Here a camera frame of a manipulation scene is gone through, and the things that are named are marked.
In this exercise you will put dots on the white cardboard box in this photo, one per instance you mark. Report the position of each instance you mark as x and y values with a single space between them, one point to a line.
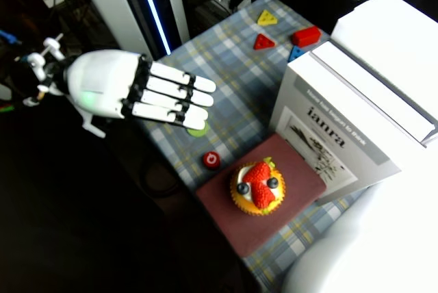
342 118

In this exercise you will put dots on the red rectangular block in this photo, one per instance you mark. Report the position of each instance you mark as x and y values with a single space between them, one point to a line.
305 37

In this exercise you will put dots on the white pillar with blue light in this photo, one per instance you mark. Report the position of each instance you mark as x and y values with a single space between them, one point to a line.
116 5

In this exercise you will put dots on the blue triangle block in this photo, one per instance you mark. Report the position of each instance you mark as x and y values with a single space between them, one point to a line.
295 55

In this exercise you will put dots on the yellow triangle block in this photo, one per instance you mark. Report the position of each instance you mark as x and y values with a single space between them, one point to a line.
267 18

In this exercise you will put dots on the red triangle block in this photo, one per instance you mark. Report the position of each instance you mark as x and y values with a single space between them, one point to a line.
263 43

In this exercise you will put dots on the green round disc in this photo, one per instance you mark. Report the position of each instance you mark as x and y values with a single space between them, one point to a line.
198 133

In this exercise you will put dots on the white power strip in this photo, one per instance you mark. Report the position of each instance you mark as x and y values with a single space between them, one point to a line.
239 3

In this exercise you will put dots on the blue plaid tablecloth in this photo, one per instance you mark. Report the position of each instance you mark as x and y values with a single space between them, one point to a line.
236 77

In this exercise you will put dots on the red round button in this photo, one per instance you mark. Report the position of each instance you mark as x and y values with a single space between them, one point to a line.
211 160

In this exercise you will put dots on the toy strawberry cupcake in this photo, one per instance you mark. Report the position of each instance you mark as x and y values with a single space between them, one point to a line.
258 187

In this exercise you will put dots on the maroon cloth mat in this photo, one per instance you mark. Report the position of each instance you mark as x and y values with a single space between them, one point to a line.
294 173

